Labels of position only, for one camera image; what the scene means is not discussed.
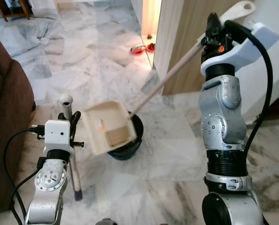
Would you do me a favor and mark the dark wooden side table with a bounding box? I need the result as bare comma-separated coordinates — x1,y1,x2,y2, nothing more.
0,0,33,22

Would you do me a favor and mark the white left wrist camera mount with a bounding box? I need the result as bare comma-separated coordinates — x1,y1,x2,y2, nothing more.
44,120,74,151

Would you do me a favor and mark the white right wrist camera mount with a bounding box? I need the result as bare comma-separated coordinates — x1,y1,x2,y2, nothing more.
200,22,279,76

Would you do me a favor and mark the light wood wall panel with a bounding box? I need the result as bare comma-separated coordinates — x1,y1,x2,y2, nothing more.
154,0,238,97

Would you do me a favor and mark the grey robot foot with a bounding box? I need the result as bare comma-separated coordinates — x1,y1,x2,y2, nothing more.
95,217,118,225

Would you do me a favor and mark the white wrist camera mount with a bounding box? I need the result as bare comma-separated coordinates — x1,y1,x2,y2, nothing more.
44,120,74,151
200,22,279,76

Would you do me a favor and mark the beige long-handled dustpan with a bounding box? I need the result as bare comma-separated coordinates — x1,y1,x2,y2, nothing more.
81,0,257,156

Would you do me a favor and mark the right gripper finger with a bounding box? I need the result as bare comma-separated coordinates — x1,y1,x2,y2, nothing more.
206,12,223,39

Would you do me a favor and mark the small cardboard box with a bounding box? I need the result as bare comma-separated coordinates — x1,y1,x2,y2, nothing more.
107,127,130,146

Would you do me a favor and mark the brown sofa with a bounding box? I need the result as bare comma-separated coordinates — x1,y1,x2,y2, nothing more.
0,27,38,214

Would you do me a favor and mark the beige hand broom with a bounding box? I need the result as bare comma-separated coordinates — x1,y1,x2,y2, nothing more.
59,93,83,202

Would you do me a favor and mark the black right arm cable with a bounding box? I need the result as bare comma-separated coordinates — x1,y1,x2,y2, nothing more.
222,20,274,155

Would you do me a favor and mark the dark round bin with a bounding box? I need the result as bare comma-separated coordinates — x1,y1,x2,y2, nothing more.
107,114,145,161

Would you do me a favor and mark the dark wooden staircase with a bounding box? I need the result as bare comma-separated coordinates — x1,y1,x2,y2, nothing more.
259,89,279,117

